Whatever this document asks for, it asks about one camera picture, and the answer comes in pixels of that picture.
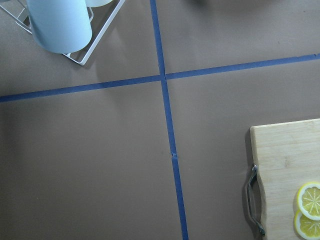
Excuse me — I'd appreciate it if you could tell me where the bamboo cutting board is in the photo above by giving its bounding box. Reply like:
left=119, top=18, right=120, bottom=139
left=249, top=119, right=320, bottom=240

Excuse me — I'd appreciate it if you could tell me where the light blue cup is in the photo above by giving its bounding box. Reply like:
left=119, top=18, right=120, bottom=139
left=26, top=0, right=92, bottom=54

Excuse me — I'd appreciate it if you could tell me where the cream cup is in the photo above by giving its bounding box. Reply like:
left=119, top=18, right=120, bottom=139
left=85, top=0, right=113, bottom=8

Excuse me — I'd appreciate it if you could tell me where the white wire rack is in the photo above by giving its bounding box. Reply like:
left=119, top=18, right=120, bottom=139
left=0, top=0, right=124, bottom=66

